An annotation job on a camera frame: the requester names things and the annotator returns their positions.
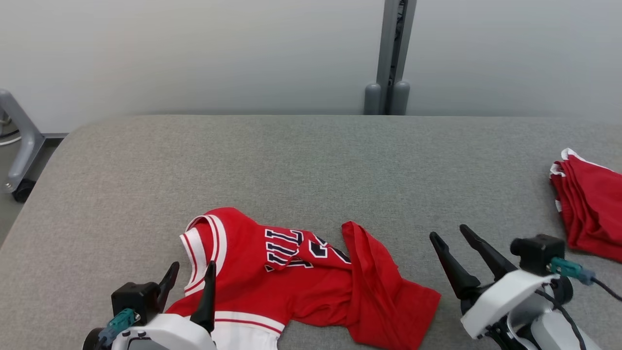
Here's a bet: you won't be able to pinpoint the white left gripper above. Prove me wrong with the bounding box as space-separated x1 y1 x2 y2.
109 261 218 350

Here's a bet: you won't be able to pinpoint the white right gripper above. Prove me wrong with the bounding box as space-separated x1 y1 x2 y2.
429 224 560 350

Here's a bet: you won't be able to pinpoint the red white Bulls jersey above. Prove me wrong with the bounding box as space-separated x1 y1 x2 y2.
165 207 442 350

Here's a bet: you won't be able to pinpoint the red Bulls shorts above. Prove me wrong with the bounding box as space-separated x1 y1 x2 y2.
549 147 622 263

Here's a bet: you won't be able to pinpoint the grey metal leg with caster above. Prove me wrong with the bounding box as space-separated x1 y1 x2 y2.
0 88 69 203

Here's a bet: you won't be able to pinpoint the left camera cable teal plug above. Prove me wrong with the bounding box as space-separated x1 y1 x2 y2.
97 307 138 347

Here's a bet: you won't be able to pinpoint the camera cable teal plug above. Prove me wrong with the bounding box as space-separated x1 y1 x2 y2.
97 307 138 347
550 256 622 302

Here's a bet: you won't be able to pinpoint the right camera cable teal plug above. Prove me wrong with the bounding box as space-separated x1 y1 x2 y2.
550 256 622 302

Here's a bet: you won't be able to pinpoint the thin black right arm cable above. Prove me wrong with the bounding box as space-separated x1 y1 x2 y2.
534 288 587 350

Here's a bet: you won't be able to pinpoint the grey partition post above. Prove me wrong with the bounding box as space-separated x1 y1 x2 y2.
363 0 418 116

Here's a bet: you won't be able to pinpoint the white floor cable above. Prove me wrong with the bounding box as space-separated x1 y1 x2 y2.
0 128 23 147

